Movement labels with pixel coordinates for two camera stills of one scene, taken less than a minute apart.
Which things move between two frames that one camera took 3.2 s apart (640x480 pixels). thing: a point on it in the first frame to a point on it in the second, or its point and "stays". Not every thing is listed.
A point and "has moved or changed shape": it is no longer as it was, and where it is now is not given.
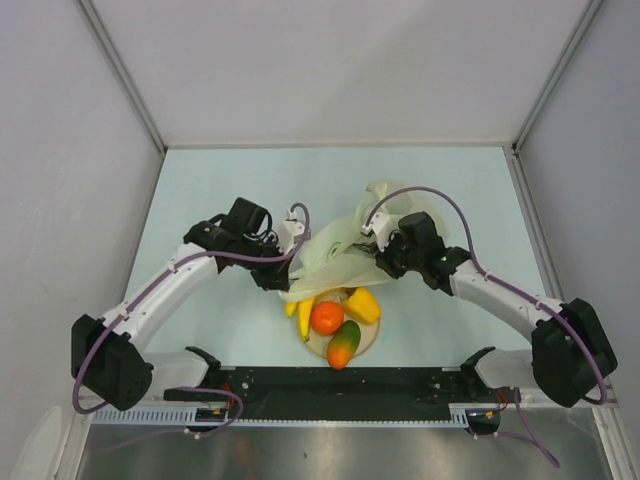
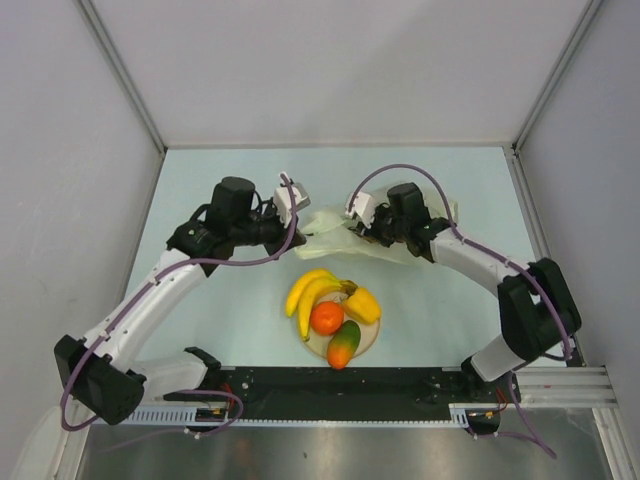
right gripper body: x=397 y=259 to x=386 y=228
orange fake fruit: x=327 y=318 stays
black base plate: x=305 y=392 stays
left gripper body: x=264 y=272 to x=272 y=233
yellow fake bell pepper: x=362 y=306 stays
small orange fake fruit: x=343 y=344 stays
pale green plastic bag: x=324 y=263 has moved or changed shape
